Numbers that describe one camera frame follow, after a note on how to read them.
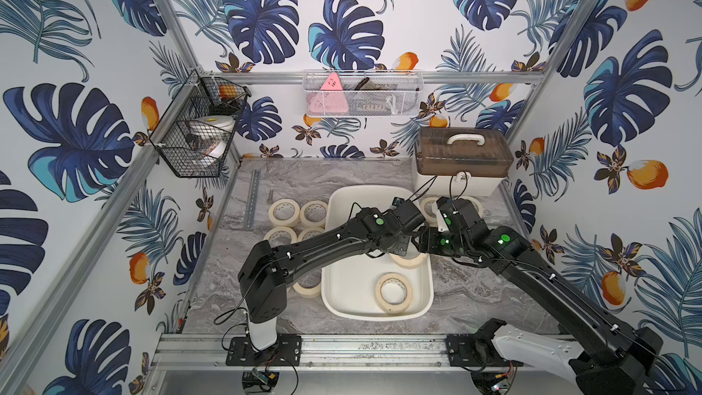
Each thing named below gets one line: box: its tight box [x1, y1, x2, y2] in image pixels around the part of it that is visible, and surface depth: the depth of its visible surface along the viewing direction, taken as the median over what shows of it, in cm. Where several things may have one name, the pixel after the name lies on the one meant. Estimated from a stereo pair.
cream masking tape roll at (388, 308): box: [374, 272, 414, 315], surface depth 83 cm
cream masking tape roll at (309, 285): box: [292, 269, 322, 299], surface depth 85 cm
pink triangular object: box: [307, 72, 350, 116], surface depth 92 cm
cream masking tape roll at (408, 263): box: [389, 252, 427, 269], surface depth 76 cm
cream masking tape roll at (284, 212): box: [268, 198, 300, 227], surface depth 103 cm
